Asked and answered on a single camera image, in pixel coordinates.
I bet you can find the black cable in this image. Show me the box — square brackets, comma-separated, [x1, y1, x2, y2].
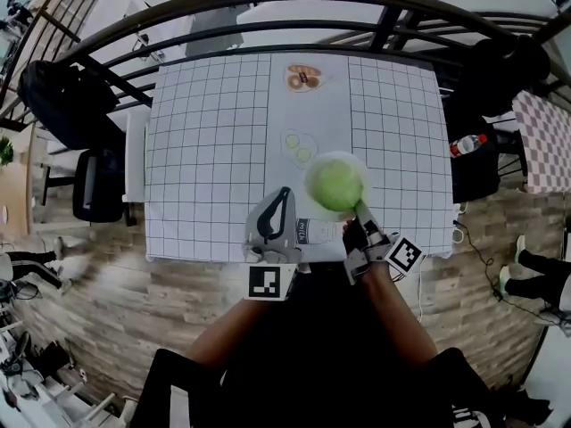
[453, 219, 506, 302]

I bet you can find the table with checked cloth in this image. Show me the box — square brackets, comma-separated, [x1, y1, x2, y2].
[143, 51, 456, 265]

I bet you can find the white cable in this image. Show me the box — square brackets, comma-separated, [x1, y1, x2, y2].
[416, 251, 430, 323]

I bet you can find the person's right forearm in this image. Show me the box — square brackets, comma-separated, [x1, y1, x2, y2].
[361, 263, 438, 367]

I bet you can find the white power strip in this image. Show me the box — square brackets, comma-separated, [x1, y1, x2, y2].
[451, 202, 466, 245]

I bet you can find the clear red-label water bottle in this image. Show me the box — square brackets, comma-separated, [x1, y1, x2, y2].
[449, 134, 488, 159]

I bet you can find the light wooden desk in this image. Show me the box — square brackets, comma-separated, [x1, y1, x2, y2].
[0, 122, 39, 235]

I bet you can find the person's black clothing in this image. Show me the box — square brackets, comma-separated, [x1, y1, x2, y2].
[128, 260, 505, 428]

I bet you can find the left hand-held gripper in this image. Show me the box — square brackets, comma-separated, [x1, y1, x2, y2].
[241, 186, 303, 303]

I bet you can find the person's left forearm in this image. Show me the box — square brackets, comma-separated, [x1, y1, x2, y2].
[185, 299, 269, 369]

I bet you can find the black chair with jacket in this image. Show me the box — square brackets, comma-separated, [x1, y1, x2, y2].
[445, 37, 552, 204]

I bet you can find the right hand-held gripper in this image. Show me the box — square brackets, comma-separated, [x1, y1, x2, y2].
[343, 198, 425, 284]

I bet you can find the checked-cloth table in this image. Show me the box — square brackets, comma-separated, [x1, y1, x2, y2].
[511, 89, 571, 195]

